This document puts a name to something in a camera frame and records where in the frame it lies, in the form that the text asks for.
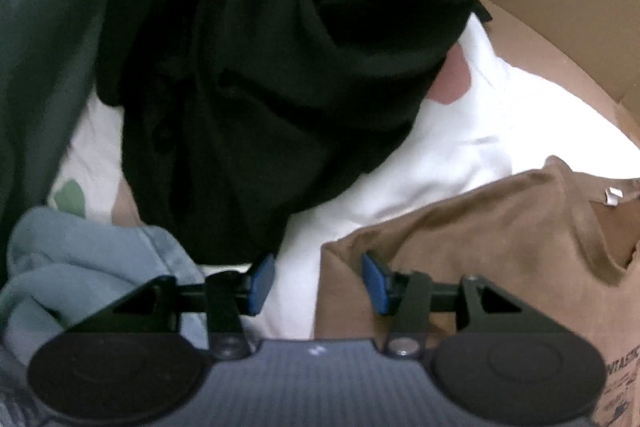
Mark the light blue garment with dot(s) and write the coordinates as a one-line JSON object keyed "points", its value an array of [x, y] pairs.
{"points": [[63, 269]]}

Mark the grey green garment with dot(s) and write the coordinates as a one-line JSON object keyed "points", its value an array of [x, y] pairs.
{"points": [[48, 71]]}

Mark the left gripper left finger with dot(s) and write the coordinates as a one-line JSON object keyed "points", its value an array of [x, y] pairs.
{"points": [[224, 297]]}

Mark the black clothes pile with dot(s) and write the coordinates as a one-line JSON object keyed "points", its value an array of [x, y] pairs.
{"points": [[240, 113]]}

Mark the brown printed t-shirt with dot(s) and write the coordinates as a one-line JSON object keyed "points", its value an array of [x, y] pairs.
{"points": [[565, 242]]}

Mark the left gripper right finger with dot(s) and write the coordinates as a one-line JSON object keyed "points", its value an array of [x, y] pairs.
{"points": [[410, 299]]}

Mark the white printed bed sheet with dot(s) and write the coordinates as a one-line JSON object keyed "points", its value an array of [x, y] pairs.
{"points": [[526, 101]]}

